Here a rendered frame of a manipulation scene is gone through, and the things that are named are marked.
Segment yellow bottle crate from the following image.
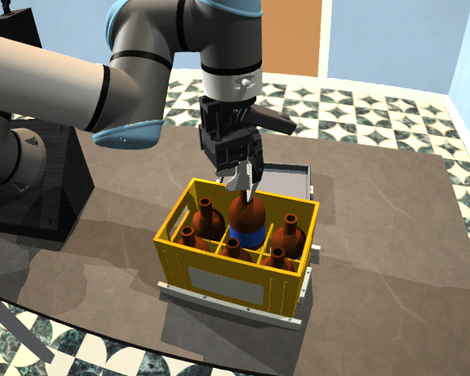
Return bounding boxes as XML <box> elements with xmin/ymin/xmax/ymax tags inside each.
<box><xmin>164</xmin><ymin>182</ymin><xmax>319</xmax><ymax>318</ymax></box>

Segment brown bottle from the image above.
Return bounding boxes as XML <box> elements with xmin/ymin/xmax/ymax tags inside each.
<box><xmin>191</xmin><ymin>198</ymin><xmax>226</xmax><ymax>243</ymax></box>
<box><xmin>219</xmin><ymin>238</ymin><xmax>253</xmax><ymax>263</ymax></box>
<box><xmin>260</xmin><ymin>247</ymin><xmax>295</xmax><ymax>272</ymax></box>
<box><xmin>270</xmin><ymin>214</ymin><xmax>306</xmax><ymax>261</ymax></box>
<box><xmin>177</xmin><ymin>226</ymin><xmax>210</xmax><ymax>252</ymax></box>
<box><xmin>228</xmin><ymin>190</ymin><xmax>266</xmax><ymax>251</ymax></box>

